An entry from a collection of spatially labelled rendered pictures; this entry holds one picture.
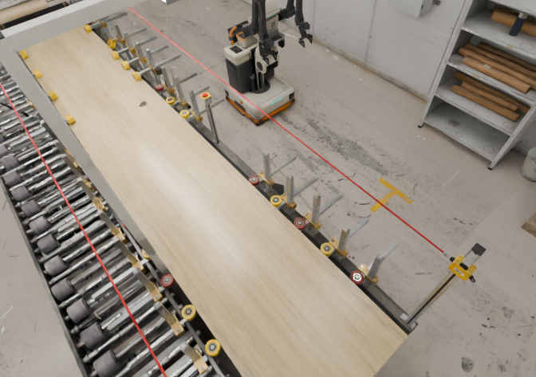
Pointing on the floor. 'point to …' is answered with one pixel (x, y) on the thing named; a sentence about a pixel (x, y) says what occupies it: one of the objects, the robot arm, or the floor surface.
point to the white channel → (70, 16)
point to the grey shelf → (482, 25)
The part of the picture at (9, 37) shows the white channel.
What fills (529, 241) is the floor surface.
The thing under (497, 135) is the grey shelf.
